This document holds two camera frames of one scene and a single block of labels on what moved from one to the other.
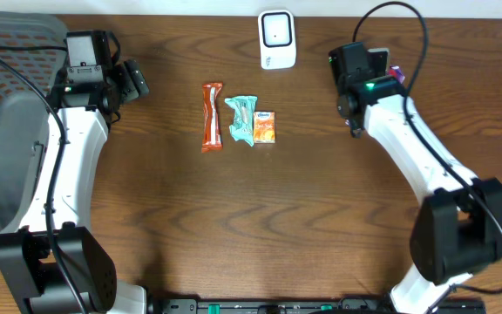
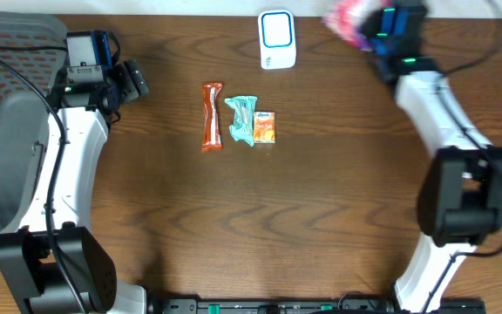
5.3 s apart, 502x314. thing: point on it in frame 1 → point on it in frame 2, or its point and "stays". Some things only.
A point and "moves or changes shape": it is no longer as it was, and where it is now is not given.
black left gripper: x=135 y=76 stays
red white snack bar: x=213 y=139 stays
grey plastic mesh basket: x=17 y=58 stays
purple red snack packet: x=395 y=71 moves or changes shape
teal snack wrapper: x=242 y=127 stays
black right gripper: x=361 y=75 → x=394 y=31
